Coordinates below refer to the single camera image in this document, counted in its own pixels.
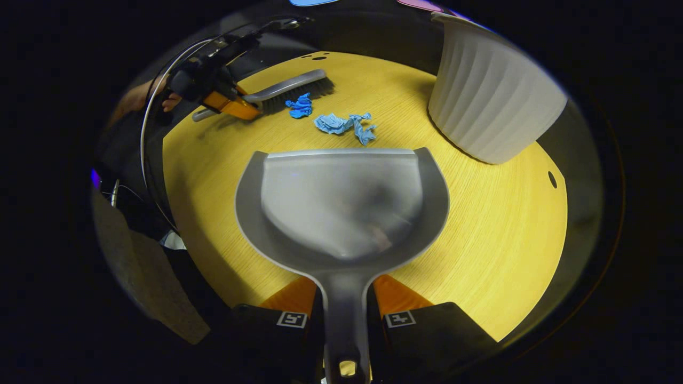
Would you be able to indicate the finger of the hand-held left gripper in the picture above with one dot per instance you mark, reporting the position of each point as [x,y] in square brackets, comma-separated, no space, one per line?
[241,90]
[235,106]

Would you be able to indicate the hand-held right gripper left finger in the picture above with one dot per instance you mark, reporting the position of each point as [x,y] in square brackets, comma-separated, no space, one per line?
[267,346]

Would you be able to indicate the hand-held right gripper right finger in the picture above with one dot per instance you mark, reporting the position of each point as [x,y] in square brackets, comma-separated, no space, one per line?
[427,346]

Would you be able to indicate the grey small broom black bristles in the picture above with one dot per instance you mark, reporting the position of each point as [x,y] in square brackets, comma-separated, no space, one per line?
[299,85]

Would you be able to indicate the blue paper scrap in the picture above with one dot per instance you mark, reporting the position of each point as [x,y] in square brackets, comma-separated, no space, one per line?
[336,124]
[300,105]

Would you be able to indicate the grey plastic dustpan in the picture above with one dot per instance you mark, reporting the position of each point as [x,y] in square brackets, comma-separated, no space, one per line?
[341,202]

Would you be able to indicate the white ribbed garbage bin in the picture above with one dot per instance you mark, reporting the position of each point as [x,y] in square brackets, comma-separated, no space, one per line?
[491,90]

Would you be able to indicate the black backdrop cloth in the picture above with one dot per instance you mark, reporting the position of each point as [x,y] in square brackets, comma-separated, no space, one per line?
[373,32]

